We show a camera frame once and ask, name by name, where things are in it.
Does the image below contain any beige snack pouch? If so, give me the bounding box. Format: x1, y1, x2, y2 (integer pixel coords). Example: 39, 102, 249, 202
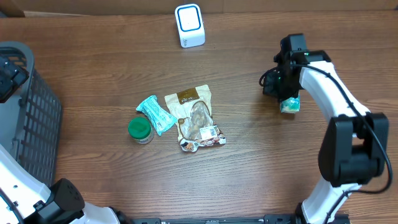
164, 85, 226, 152

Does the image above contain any light green wipes packet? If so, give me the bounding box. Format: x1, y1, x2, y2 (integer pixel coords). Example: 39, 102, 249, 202
136, 95, 177, 136

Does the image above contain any white barcode scanner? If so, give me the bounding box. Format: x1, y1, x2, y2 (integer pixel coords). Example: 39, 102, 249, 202
175, 3, 206, 49

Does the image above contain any small teal tissue pack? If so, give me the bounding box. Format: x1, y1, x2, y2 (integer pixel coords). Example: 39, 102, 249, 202
280, 95, 300, 114

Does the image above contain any green lid white jar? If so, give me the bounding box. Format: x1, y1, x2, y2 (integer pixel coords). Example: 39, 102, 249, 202
127, 117, 154, 144

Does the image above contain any grey plastic mesh basket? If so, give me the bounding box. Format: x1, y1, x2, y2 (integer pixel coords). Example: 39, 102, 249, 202
1, 41, 63, 187

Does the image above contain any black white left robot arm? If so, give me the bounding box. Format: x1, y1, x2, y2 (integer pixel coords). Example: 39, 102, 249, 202
1, 52, 131, 223

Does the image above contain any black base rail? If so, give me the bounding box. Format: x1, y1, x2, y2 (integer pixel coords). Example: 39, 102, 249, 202
131, 214, 301, 224

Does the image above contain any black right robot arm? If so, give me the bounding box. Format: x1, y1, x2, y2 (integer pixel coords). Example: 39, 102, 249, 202
259, 34, 393, 223

